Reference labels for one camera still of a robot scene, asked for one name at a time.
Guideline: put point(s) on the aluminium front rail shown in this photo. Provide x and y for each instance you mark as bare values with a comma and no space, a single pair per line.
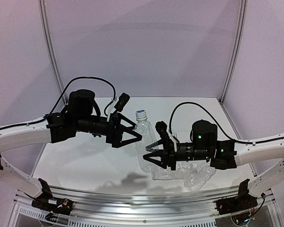
191,209

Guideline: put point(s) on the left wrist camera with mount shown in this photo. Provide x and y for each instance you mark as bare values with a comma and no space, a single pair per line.
116,105

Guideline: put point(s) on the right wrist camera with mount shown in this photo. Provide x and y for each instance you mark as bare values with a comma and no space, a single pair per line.
170,140

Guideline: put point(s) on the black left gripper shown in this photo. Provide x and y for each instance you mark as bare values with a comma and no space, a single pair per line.
115,131

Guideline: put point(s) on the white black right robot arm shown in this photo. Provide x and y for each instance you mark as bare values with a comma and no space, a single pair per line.
221,155

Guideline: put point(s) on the clear plastic bottle uncapped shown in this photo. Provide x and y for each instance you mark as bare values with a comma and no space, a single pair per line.
196,178

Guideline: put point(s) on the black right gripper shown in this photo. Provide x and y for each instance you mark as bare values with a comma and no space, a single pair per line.
169,156

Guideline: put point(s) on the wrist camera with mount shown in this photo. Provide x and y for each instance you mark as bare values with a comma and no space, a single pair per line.
170,140
116,105

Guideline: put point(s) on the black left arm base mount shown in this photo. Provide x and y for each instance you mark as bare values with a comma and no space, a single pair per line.
47,202

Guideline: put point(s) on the white blue bottle cap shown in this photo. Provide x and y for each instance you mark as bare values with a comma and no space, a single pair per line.
141,115

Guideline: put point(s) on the aluminium left corner post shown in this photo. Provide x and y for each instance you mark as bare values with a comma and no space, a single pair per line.
49,44

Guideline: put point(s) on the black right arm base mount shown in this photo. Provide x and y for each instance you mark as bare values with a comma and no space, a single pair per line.
242,201

